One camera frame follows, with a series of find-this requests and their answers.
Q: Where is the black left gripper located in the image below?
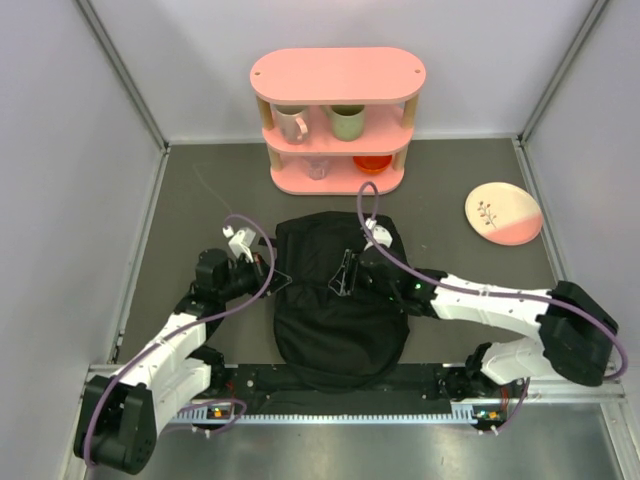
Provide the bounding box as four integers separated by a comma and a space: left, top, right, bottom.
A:
218, 251, 291, 302

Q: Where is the black student backpack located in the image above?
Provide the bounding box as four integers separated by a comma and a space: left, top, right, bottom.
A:
273, 211, 410, 393

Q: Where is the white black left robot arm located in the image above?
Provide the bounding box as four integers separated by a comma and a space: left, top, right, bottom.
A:
73, 249, 292, 475

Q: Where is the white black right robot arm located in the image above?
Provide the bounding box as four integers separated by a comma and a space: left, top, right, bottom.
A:
328, 246, 618, 398

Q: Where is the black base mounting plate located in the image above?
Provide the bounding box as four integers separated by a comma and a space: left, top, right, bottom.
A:
227, 364, 523, 416

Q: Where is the clear drinking glass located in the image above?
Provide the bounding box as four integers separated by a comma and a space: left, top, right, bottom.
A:
304, 157, 330, 181

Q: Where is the orange plastic bowl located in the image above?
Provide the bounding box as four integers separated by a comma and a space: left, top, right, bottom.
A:
353, 155, 393, 175

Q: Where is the pink mug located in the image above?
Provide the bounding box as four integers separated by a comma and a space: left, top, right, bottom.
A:
274, 105, 309, 144

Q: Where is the pink wooden shelf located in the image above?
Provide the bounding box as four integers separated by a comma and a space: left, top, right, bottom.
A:
249, 47, 427, 195

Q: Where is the green mug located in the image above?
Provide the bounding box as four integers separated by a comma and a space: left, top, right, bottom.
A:
321, 105, 365, 142

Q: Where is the pink and cream plate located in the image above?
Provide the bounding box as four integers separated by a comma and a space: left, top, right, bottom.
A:
464, 182, 544, 246

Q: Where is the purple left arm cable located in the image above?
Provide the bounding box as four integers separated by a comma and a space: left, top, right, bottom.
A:
83, 214, 275, 466

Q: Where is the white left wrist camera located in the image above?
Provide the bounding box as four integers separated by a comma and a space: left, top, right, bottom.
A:
222, 225, 256, 263

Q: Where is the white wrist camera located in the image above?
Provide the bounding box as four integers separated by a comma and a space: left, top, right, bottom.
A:
222, 225, 256, 263
364, 217, 393, 250

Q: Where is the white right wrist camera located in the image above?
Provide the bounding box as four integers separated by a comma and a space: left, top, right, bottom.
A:
364, 217, 393, 250

